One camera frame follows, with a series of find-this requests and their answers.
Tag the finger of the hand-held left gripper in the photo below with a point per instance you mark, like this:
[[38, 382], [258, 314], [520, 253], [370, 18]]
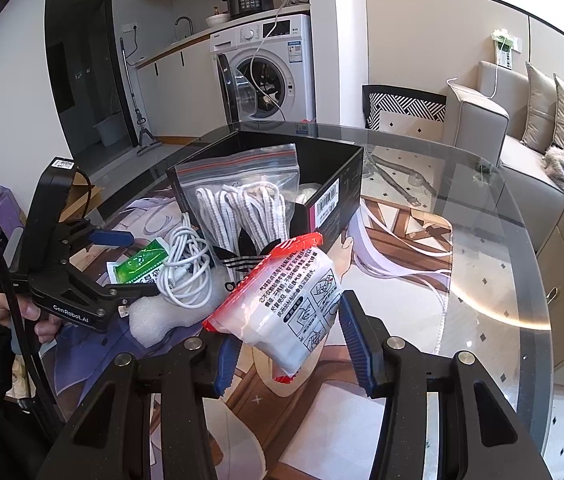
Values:
[[134, 290], [106, 238]]

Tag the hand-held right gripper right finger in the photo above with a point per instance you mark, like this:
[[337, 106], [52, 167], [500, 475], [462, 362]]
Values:
[[357, 337]]

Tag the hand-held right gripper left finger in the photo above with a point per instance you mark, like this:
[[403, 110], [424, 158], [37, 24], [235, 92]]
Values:
[[227, 362]]

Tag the green packet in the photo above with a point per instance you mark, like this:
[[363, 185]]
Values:
[[136, 265]]

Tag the white foam piece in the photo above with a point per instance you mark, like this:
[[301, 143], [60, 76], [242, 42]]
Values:
[[147, 321]]

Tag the red and white plastic bag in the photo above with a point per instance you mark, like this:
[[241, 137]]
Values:
[[287, 320]]

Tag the zip bag of white shoelaces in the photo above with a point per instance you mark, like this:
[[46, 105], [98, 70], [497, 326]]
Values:
[[242, 210]]

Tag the black cardboard box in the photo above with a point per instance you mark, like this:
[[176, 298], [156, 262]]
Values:
[[342, 172]]

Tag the brown cardboard box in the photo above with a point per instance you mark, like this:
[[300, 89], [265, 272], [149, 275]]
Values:
[[84, 194]]

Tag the purple bag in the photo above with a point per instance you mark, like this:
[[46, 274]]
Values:
[[5, 205]]

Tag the grey bucket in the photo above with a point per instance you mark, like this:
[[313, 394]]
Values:
[[110, 131]]

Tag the flat mop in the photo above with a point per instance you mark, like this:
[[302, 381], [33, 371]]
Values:
[[146, 142]]

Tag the printed table mat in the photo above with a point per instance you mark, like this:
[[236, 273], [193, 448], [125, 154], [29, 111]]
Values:
[[312, 435]]

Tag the dark glass door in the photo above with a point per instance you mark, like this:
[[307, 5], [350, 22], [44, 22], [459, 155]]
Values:
[[86, 60]]

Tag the kitchen counter cabinet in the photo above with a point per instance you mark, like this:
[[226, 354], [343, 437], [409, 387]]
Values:
[[181, 90]]

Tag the kitchen faucet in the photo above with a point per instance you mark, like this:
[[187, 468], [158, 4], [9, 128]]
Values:
[[184, 21]]

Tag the white bowl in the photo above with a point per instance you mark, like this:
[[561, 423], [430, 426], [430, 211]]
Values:
[[217, 19]]

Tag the beige sofa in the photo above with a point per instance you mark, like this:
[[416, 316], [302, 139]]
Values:
[[477, 120]]

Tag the white washing machine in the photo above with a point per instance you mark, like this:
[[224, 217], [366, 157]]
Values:
[[293, 40]]

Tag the narrow grey sofa cushion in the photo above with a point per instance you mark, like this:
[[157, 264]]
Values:
[[539, 105]]

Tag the wall socket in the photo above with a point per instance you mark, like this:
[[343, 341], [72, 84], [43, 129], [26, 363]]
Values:
[[129, 26]]

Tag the green wall charger holder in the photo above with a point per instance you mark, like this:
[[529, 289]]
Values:
[[504, 47]]

